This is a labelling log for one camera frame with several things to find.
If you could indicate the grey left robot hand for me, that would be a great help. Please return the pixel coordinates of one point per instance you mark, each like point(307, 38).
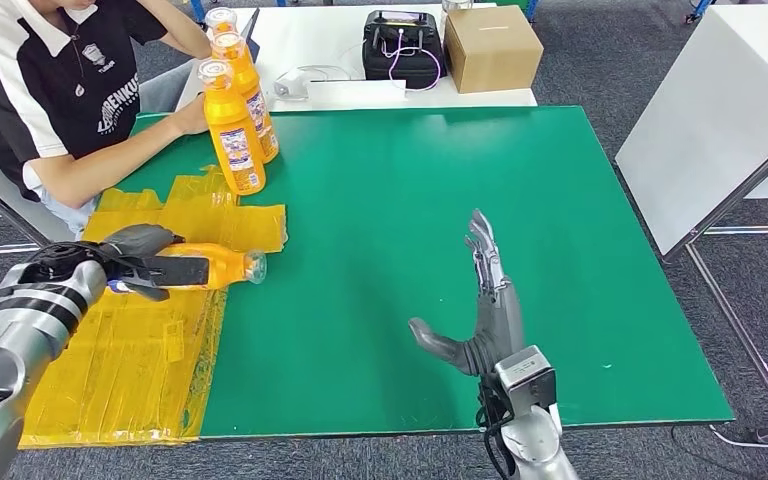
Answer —
point(135, 240)

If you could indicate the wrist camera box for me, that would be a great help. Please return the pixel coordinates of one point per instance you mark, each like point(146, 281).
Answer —
point(175, 272)
point(526, 381)

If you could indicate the orange detergent bottle clear cap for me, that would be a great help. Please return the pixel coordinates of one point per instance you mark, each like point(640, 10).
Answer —
point(261, 119)
point(228, 265)
point(235, 139)
point(220, 20)

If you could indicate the person's right hand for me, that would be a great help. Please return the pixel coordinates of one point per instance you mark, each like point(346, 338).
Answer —
point(192, 119)

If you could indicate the white desk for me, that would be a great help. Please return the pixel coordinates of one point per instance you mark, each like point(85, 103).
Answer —
point(318, 36)

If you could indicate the person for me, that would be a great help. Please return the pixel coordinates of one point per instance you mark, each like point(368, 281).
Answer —
point(26, 86)

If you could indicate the white power adapter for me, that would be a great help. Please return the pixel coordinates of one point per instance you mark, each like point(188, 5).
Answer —
point(291, 85)

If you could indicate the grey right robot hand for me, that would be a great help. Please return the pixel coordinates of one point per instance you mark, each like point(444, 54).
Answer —
point(500, 324)

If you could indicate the black remote controller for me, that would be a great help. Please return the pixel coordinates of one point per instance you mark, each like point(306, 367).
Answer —
point(380, 63)

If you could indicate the tablet in dark blue case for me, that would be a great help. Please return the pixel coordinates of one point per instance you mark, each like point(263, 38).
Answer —
point(252, 36)

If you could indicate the brown cardboard box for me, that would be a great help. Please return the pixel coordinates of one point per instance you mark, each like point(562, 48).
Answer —
point(492, 56)

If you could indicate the person's right forearm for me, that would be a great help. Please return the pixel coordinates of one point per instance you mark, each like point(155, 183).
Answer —
point(112, 162)

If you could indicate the clear plastic bag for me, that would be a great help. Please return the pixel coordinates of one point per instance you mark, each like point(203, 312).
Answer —
point(331, 73)

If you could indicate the blue metal rack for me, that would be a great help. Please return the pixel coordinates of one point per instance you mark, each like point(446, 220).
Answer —
point(198, 10)
point(700, 8)
point(532, 8)

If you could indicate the flat white box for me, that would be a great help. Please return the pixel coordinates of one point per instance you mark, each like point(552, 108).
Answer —
point(356, 94)

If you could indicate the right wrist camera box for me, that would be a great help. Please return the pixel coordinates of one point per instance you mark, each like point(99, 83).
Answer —
point(526, 381)

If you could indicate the person's left forearm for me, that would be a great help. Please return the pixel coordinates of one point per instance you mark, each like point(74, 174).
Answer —
point(182, 33)

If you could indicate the clear glass jar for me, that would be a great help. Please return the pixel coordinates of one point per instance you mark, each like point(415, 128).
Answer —
point(455, 5)

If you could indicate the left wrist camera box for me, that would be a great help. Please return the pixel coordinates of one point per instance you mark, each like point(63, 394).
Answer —
point(175, 272)

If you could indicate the yellow taped plastic sheet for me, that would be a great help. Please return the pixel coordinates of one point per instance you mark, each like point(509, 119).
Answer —
point(119, 371)

